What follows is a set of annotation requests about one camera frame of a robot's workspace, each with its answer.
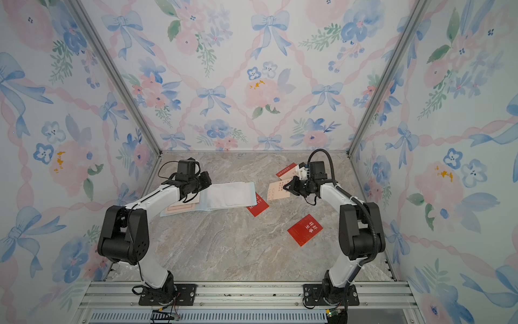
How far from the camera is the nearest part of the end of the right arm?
0.72 m

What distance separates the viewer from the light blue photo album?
984 mm

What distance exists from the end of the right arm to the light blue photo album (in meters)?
0.20
